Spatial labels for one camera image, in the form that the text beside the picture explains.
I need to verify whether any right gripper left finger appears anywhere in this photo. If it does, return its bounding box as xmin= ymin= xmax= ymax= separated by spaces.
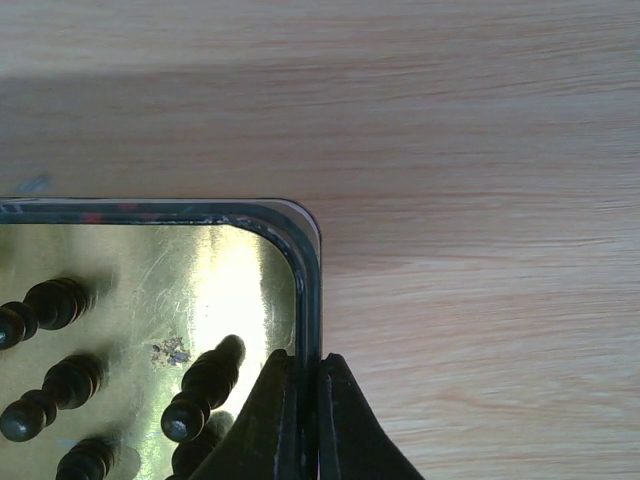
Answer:
xmin=191 ymin=349 xmax=300 ymax=480

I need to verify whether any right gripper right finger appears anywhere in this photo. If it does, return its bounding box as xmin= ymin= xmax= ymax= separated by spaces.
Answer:
xmin=317 ymin=353 xmax=422 ymax=480

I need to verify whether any gold metal tin tray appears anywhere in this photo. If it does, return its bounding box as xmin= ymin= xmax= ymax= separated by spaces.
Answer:
xmin=1 ymin=198 xmax=321 ymax=479

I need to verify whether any dark chess piece in tray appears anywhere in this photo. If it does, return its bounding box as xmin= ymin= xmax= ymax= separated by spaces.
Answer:
xmin=1 ymin=354 xmax=104 ymax=443
xmin=55 ymin=438 xmax=115 ymax=480
xmin=1 ymin=277 xmax=94 ymax=351
xmin=160 ymin=334 xmax=246 ymax=443
xmin=167 ymin=411 xmax=234 ymax=480

